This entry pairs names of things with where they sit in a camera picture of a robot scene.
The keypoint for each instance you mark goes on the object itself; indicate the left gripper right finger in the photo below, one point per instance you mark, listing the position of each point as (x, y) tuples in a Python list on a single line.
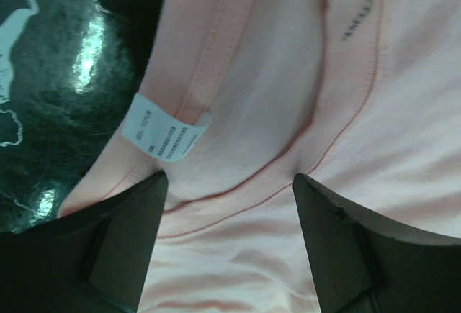
[(362, 261)]

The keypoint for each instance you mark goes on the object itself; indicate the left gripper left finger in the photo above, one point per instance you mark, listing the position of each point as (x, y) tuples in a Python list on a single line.
[(93, 260)]

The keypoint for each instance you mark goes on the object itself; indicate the pink t shirt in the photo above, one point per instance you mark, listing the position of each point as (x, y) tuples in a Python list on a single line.
[(361, 95)]

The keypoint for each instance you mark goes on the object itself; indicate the black marble pattern mat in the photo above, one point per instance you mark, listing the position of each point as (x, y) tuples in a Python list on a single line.
[(69, 70)]

